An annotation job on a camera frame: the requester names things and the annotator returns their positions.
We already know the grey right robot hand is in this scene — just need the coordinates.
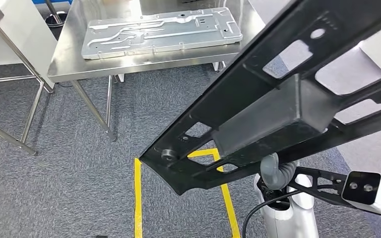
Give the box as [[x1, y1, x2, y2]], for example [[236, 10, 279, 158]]
[[260, 152, 300, 191]]

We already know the long black plastic panel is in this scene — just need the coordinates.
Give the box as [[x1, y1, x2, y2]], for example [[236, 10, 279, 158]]
[[139, 0, 381, 196]]

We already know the stainless steel workbench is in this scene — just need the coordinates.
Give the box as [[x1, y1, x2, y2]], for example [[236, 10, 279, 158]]
[[47, 0, 267, 142]]

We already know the embossed silver metal plate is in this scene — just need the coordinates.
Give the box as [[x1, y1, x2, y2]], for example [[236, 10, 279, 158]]
[[80, 6, 244, 60]]

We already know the stanchion with black base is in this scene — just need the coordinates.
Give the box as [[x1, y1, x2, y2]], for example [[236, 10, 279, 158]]
[[44, 0, 69, 29]]

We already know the white cabinet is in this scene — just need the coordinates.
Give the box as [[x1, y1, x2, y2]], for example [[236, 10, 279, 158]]
[[0, 0, 58, 89]]

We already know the blue plastic tray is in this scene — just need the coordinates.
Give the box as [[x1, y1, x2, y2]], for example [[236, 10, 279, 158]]
[[32, 0, 73, 5]]

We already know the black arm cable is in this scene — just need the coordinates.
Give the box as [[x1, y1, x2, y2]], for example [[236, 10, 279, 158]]
[[242, 188, 342, 238]]

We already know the black camera mounting bracket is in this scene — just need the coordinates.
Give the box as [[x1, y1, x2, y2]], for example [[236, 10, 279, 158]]
[[287, 166, 356, 209]]

